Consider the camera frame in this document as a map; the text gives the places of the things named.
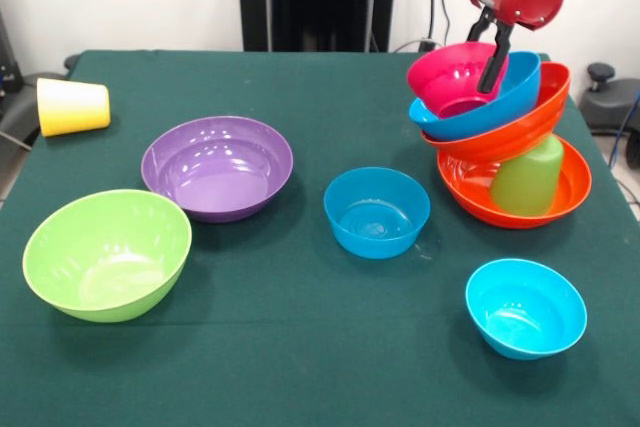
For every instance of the large blue plastic bowl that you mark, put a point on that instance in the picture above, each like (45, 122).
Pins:
(515, 97)

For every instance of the small dark blue bowl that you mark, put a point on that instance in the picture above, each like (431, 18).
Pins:
(377, 215)

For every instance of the small cyan plastic bowl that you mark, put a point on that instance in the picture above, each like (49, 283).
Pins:
(525, 307)

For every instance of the orange plastic bowl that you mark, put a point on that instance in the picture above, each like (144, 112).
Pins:
(520, 132)
(465, 197)

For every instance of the pink plastic bowl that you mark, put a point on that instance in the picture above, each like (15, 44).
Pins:
(445, 77)

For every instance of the black equipment base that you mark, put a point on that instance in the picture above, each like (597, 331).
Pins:
(605, 107)
(30, 97)

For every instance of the purple plastic bowl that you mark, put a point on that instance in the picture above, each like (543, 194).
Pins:
(217, 167)

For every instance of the green plastic cup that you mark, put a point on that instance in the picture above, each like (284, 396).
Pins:
(528, 182)

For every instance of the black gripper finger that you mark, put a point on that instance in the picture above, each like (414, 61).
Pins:
(495, 57)
(480, 25)

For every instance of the yellow plastic cup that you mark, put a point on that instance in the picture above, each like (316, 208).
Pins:
(75, 107)

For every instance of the large green plastic bowl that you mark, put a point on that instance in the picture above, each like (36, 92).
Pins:
(105, 257)

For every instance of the dark green tablecloth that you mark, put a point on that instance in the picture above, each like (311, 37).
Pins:
(300, 377)

